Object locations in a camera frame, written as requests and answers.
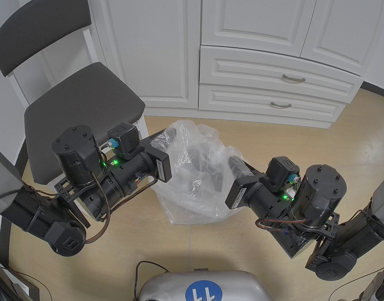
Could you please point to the white chair grey seat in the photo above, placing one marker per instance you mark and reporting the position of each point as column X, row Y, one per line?
column 79, row 111

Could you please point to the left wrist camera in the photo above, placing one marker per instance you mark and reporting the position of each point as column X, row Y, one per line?
column 126, row 136

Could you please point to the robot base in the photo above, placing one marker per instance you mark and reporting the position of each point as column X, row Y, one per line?
column 167, row 287

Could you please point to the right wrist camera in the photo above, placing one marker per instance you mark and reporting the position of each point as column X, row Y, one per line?
column 279, row 168

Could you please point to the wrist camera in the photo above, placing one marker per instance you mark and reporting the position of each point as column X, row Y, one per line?
column 126, row 136
column 279, row 168

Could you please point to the white wardrobe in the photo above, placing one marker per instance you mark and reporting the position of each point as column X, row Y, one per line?
column 258, row 17

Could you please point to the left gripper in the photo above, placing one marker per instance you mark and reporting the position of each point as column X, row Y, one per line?
column 132, row 171

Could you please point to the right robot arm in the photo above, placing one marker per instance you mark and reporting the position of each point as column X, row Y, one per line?
column 323, row 193

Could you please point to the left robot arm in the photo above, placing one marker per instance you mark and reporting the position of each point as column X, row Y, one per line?
column 72, row 155

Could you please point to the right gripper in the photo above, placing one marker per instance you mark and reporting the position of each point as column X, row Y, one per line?
column 261, row 196

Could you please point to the clear plastic bag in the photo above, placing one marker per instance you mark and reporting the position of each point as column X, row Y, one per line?
column 192, row 205

